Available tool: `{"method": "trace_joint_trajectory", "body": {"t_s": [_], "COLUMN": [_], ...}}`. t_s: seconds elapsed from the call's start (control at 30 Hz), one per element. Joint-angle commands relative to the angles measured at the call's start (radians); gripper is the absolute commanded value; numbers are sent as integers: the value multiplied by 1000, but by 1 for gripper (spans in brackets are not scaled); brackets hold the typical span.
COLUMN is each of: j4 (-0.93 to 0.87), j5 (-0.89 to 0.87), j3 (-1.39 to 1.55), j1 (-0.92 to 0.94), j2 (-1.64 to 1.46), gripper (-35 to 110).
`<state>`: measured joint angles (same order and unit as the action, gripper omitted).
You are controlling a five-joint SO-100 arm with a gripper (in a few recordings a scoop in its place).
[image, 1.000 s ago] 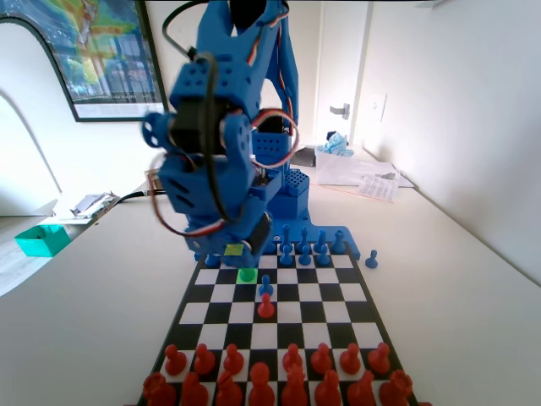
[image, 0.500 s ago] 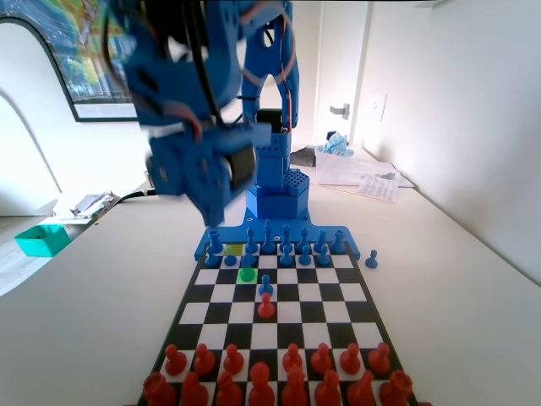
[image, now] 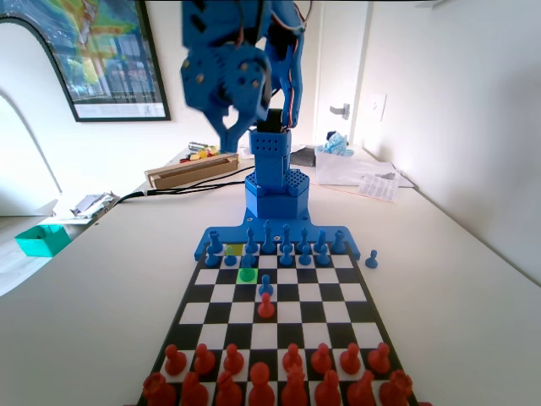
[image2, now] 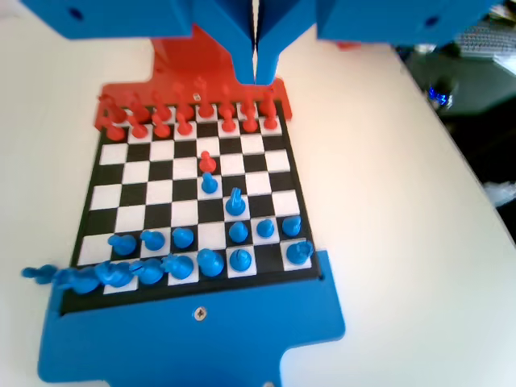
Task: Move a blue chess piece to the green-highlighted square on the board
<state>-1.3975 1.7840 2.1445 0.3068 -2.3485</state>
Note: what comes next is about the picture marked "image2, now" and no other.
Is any red rook chess piece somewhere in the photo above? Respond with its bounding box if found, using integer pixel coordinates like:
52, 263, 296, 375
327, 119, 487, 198
98, 94, 128, 124
257, 89, 277, 116

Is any blue rook chess piece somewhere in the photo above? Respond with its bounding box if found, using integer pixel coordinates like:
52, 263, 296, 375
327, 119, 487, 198
54, 268, 100, 295
285, 239, 314, 267

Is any red base plate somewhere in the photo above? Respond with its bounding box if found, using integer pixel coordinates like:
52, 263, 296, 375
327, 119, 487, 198
93, 23, 294, 132

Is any red bishop chess piece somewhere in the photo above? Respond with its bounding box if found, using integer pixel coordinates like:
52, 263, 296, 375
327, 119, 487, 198
152, 90, 170, 121
219, 86, 235, 118

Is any grey keyboard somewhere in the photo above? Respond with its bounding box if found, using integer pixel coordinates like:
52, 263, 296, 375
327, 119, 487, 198
453, 18, 516, 65

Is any blue knight chess piece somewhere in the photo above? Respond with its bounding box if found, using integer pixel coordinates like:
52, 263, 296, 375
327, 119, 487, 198
94, 260, 132, 289
224, 187, 247, 218

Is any blue queen chess piece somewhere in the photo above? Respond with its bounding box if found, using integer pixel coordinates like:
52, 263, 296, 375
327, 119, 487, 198
160, 253, 195, 281

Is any black white chessboard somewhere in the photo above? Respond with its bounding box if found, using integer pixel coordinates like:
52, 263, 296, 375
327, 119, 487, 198
60, 102, 323, 318

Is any blue bishop chess piece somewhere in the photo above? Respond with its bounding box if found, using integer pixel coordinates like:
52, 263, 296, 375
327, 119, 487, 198
135, 258, 165, 286
228, 248, 254, 272

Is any device with blue lights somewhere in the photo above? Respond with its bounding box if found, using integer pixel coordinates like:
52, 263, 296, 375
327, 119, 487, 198
427, 78, 456, 110

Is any blue base plate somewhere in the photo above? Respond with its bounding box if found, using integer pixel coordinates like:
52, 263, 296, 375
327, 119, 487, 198
36, 249, 347, 387

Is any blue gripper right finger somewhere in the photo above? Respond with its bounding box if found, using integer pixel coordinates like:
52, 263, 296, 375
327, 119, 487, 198
256, 0, 324, 85

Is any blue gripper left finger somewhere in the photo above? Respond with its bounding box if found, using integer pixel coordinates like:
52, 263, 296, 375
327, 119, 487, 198
189, 0, 257, 85

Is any red queen chess piece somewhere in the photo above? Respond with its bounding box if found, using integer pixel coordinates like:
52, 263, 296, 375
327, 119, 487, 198
175, 82, 194, 118

